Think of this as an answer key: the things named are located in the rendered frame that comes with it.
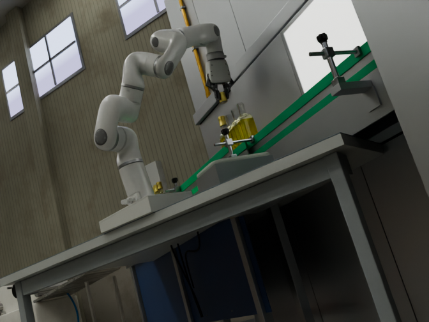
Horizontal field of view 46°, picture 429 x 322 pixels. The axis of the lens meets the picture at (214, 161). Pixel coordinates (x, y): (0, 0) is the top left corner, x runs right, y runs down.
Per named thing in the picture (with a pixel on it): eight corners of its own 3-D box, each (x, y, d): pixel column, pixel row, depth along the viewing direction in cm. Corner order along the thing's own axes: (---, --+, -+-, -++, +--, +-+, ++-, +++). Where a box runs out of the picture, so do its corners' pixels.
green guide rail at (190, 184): (235, 161, 189) (230, 142, 191) (233, 162, 188) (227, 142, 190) (127, 248, 339) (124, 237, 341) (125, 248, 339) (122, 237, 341)
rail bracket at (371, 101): (386, 104, 130) (357, 29, 136) (336, 110, 123) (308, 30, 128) (374, 112, 134) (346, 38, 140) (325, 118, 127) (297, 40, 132)
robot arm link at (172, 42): (166, 68, 205) (196, 73, 197) (131, 75, 188) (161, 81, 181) (167, 27, 199) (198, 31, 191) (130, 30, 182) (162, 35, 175)
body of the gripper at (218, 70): (221, 59, 223) (226, 84, 223) (201, 61, 219) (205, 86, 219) (229, 55, 217) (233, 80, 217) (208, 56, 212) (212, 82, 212)
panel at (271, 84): (393, 50, 150) (355, -44, 158) (386, 50, 149) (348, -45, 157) (256, 154, 227) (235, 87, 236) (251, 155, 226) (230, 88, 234)
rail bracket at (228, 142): (260, 154, 189) (250, 124, 192) (221, 161, 181) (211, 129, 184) (256, 157, 191) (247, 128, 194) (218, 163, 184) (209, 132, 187)
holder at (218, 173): (292, 174, 169) (285, 152, 170) (221, 187, 156) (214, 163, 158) (268, 188, 183) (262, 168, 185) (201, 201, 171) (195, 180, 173)
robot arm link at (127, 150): (150, 161, 187) (136, 122, 190) (127, 160, 175) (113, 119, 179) (131, 172, 191) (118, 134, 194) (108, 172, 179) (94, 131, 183)
